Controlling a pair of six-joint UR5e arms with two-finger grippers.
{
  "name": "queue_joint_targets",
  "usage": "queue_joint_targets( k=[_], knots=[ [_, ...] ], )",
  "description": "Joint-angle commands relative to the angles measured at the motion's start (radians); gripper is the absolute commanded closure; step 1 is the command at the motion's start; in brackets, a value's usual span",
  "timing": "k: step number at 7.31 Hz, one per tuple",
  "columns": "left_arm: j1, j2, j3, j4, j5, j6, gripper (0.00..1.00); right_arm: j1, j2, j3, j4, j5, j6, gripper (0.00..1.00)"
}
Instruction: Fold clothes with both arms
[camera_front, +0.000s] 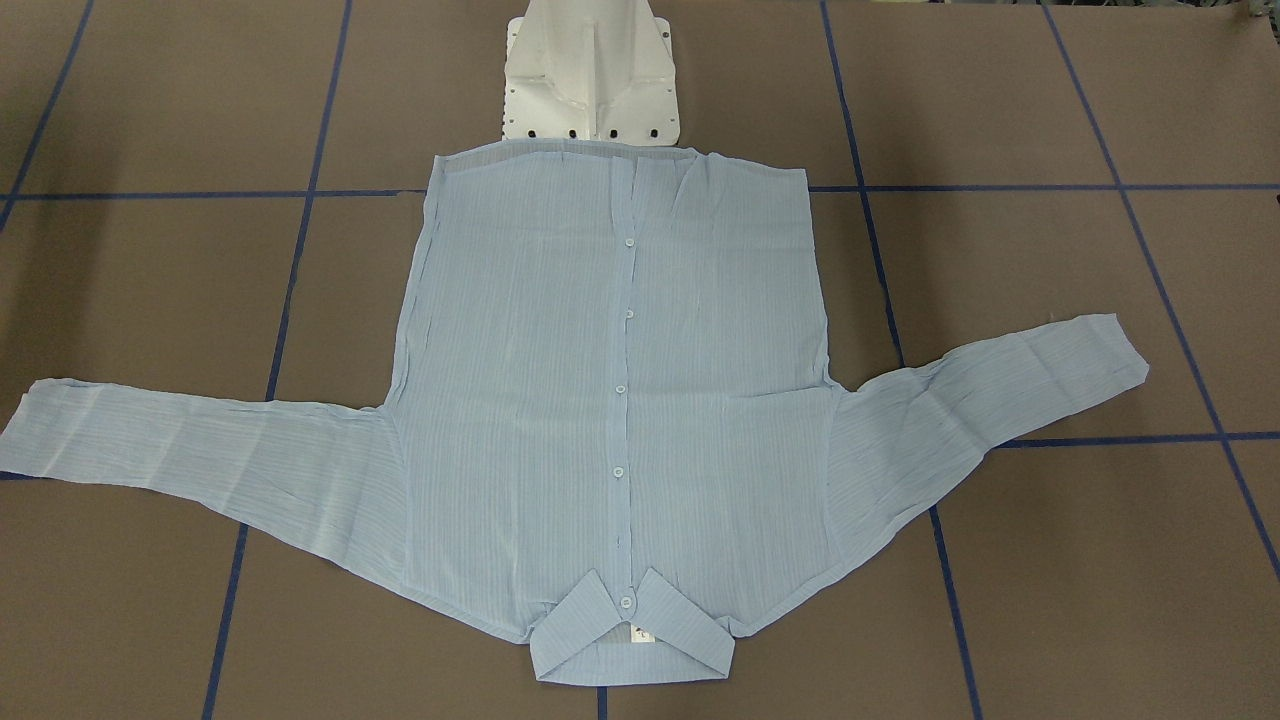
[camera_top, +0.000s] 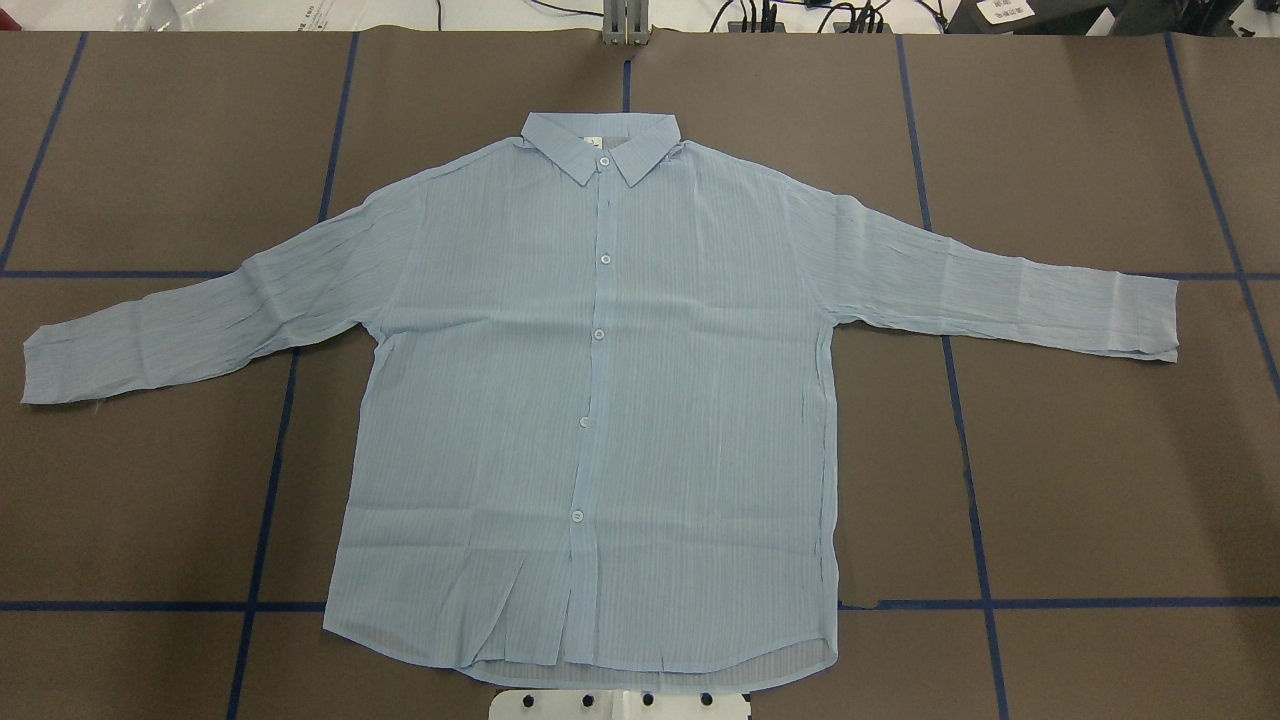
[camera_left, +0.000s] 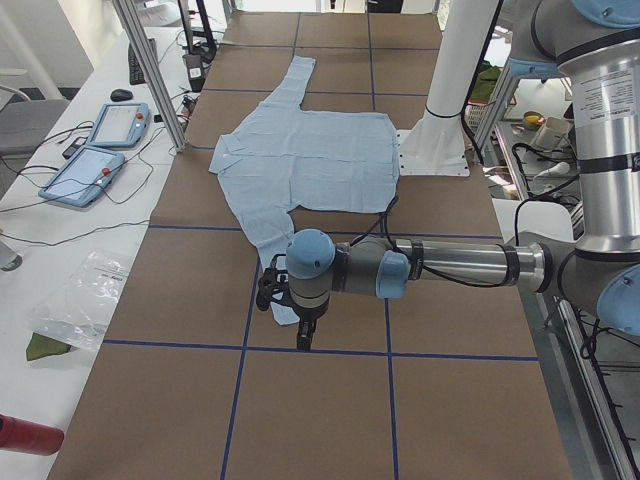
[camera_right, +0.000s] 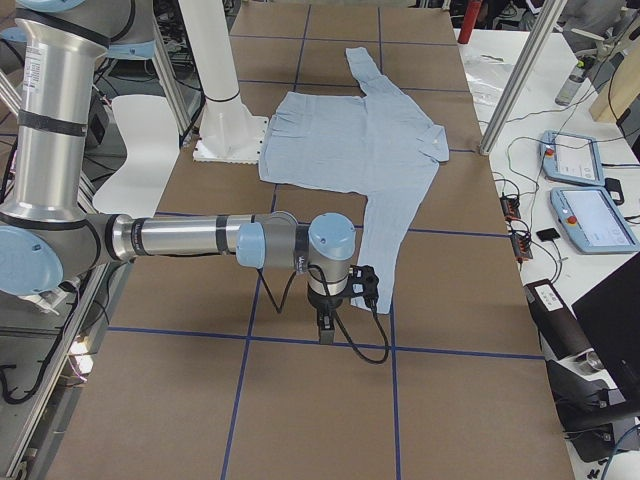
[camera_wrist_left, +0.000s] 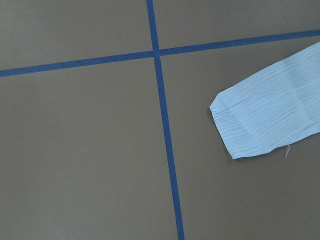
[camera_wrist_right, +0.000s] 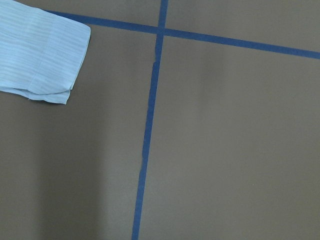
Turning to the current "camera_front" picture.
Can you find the light blue button shirt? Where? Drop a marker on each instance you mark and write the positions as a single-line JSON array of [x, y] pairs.
[[610, 431]]

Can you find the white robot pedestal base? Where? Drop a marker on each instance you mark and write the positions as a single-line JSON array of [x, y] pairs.
[[591, 70]]

